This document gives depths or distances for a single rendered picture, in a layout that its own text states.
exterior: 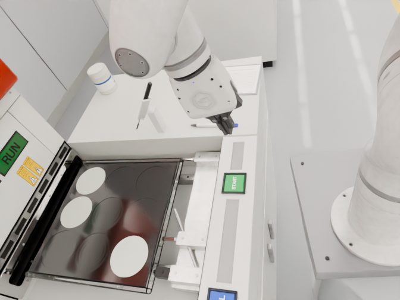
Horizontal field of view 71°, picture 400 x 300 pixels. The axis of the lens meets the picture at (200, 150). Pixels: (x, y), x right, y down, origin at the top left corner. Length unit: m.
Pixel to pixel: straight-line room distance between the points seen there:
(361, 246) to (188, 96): 0.47
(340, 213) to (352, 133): 1.35
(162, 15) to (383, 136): 0.29
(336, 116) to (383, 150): 1.75
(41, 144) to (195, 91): 0.59
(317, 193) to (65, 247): 0.68
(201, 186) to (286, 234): 0.93
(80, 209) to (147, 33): 0.66
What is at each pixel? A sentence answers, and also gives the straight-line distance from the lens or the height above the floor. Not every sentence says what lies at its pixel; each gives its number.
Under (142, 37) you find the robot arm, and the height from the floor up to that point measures 1.38.
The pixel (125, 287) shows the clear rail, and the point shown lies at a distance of 0.73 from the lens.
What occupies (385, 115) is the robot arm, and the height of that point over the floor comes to 1.25.
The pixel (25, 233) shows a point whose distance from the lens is 0.93.
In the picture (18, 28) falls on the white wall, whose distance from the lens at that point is 3.04.
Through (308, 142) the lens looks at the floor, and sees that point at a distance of 1.97.
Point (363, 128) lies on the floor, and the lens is 2.09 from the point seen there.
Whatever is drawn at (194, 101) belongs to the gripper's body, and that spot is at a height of 1.21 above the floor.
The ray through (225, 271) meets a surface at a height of 0.96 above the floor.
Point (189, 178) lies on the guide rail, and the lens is 0.85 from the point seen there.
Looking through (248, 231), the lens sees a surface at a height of 0.96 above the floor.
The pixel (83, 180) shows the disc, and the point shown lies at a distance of 0.97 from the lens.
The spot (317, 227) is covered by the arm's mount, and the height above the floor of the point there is 0.87.
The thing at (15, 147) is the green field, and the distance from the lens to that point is 0.90.
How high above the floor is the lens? 1.52
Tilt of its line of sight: 48 degrees down
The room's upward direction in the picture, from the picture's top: 23 degrees counter-clockwise
